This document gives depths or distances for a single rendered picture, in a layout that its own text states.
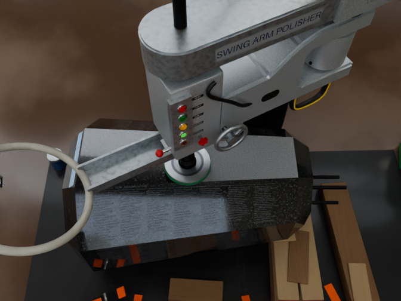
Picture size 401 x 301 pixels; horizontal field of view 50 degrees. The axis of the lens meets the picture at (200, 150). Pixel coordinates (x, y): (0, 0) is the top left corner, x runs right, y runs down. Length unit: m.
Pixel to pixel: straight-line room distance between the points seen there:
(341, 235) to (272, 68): 1.42
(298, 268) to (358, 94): 1.59
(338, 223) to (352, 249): 0.18
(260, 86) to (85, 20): 2.62
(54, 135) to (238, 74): 1.93
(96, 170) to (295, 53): 0.89
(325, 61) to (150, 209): 1.02
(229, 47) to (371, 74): 2.46
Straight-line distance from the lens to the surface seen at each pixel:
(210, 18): 1.37
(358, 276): 2.70
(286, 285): 2.47
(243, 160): 2.07
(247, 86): 1.60
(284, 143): 2.15
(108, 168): 1.78
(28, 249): 1.56
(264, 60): 1.65
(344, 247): 2.74
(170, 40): 1.30
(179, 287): 2.52
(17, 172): 3.20
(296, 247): 2.53
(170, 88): 1.38
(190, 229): 2.08
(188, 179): 1.94
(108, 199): 2.06
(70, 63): 3.69
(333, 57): 1.84
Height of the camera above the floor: 2.58
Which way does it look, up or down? 58 degrees down
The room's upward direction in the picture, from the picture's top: straight up
